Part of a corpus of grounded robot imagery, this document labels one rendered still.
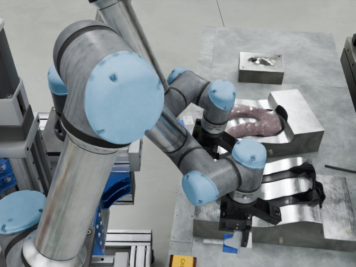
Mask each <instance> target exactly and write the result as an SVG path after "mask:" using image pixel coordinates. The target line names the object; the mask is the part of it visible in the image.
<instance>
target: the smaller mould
mask: <svg viewBox="0 0 356 267"><path fill-rule="evenodd" d="M283 76H284V66H283V58H282V55H279V54H262V53H253V52H240V53H239V63H238V82H246V83H261V84H275V85H282V81H283Z"/></svg>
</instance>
